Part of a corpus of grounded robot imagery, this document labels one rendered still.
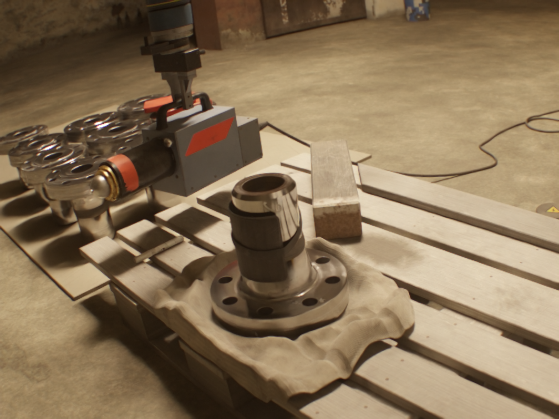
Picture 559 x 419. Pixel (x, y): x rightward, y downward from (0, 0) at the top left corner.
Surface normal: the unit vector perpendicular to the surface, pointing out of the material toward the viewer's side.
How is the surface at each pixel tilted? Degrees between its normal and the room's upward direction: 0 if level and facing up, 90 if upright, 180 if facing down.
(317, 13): 90
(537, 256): 0
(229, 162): 90
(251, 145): 90
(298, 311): 0
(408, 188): 0
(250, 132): 90
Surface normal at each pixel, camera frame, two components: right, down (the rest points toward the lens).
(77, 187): 0.18, 0.39
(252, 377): -0.73, 0.18
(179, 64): -0.62, 0.40
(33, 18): 0.65, 0.24
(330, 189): -0.12, -0.90
